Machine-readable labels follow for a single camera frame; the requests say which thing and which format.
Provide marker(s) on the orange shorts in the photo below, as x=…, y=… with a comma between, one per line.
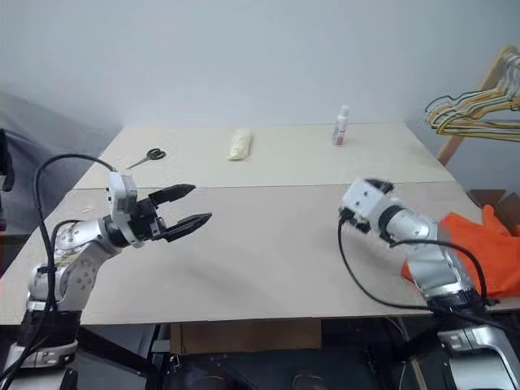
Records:
x=487, y=248

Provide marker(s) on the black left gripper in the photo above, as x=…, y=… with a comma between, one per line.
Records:
x=144, y=219

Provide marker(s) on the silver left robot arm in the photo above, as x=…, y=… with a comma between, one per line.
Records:
x=81, y=239

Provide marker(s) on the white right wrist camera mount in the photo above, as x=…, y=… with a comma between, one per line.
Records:
x=363, y=201

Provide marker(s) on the wooden hanger rack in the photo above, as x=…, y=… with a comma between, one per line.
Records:
x=451, y=148

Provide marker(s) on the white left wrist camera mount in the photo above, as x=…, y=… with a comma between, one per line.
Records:
x=122, y=191

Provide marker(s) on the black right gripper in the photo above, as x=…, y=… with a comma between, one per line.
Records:
x=382, y=185

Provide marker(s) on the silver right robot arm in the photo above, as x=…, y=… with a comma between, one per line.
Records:
x=410, y=227

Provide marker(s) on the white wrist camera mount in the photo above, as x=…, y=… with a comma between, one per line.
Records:
x=363, y=201
x=122, y=191

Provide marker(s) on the cream plastic packet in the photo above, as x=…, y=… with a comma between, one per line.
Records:
x=240, y=145

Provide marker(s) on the cardboard panel under table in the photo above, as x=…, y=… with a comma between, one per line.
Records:
x=248, y=335

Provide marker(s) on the small white pink-label bottle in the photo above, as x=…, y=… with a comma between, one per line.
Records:
x=340, y=128

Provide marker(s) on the black table leg frame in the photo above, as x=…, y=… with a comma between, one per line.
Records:
x=118, y=351

